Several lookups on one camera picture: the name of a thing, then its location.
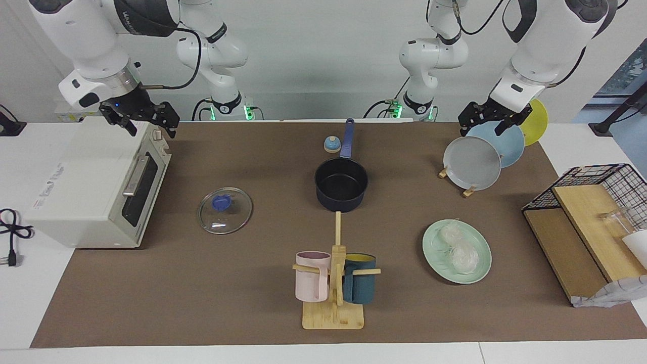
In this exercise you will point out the clear glass cup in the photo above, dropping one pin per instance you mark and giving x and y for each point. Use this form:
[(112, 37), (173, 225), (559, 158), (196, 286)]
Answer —
[(617, 222)]

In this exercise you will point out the white cup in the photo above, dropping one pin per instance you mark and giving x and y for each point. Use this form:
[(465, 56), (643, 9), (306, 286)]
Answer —
[(638, 247)]

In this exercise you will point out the dark teal mug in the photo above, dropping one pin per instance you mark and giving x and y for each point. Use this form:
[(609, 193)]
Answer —
[(360, 285)]

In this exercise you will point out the brown table mat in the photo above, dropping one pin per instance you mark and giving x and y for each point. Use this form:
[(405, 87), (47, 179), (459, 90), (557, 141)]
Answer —
[(202, 293)]

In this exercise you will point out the white vermicelli bundle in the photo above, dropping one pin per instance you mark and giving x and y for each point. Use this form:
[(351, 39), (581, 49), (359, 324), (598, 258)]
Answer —
[(460, 253)]

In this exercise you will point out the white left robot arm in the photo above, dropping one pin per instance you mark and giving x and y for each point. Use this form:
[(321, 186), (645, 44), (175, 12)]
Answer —
[(546, 45)]

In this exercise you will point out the glass lid with purple knob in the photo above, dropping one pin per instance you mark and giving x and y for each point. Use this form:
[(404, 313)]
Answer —
[(225, 212)]

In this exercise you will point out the grey plate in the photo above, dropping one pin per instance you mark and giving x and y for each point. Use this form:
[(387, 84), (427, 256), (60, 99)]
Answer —
[(472, 164)]

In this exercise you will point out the white plastic wrap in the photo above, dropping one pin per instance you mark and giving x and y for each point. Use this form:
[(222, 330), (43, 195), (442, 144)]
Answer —
[(611, 293)]

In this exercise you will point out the wooden plate rack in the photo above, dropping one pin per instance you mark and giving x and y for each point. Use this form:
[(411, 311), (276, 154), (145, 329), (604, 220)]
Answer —
[(468, 192)]

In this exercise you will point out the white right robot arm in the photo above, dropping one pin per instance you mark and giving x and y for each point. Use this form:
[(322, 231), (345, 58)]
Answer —
[(91, 40)]

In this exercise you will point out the black stand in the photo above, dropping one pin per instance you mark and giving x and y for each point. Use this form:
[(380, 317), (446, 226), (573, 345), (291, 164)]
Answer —
[(619, 114), (10, 126)]

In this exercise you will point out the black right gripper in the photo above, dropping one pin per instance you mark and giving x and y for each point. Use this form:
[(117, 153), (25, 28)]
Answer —
[(141, 108)]

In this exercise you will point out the light blue plate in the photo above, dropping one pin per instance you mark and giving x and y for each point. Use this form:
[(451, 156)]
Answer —
[(508, 144)]

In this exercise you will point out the wooden mug tree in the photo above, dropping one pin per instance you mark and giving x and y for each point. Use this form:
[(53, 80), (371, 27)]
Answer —
[(333, 316)]

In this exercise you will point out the yellow plate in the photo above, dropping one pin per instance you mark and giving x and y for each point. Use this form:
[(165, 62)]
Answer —
[(537, 124)]

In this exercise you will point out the beige toaster oven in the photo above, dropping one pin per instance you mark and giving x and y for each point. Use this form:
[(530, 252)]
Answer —
[(86, 187)]

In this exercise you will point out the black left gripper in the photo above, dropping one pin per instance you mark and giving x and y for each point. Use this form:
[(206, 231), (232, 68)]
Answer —
[(488, 114)]

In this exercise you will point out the pink mug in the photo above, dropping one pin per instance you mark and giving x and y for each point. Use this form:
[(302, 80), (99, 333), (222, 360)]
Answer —
[(311, 280)]

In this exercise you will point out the pale green plate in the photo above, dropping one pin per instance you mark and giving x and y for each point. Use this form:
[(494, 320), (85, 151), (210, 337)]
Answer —
[(445, 263)]

